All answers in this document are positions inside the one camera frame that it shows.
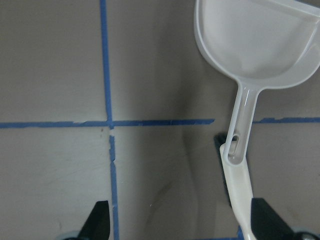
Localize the beige hand brush black bristles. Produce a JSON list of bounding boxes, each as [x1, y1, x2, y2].
[[213, 132, 256, 240]]

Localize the beige plastic dustpan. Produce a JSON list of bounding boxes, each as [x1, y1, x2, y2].
[[194, 0, 320, 166]]

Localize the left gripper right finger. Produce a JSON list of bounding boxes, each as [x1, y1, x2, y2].
[[251, 197, 297, 240]]

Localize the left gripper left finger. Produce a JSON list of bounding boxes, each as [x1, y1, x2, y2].
[[77, 200, 111, 240]]

